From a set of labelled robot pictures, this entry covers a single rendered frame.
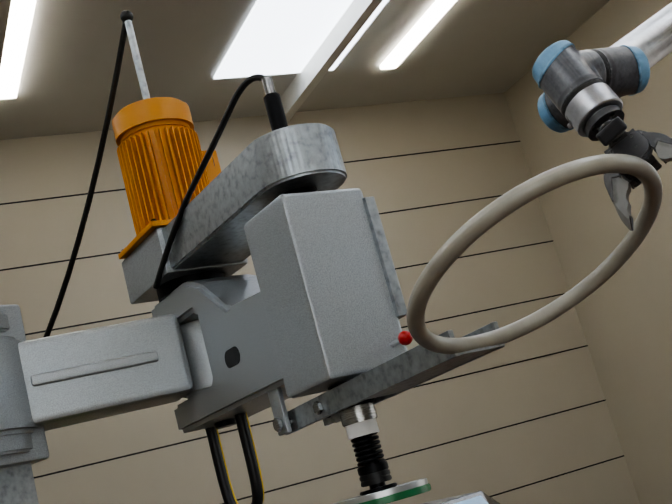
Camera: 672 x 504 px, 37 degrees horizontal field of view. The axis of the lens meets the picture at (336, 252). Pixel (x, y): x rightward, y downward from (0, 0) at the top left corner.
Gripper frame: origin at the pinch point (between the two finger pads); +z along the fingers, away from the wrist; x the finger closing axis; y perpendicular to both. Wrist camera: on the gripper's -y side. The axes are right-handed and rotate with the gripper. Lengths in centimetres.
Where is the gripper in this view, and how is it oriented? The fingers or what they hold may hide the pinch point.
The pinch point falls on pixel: (669, 200)
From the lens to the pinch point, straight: 167.4
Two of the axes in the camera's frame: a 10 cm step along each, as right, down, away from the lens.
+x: -7.2, 6.3, 3.0
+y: 5.4, 2.4, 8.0
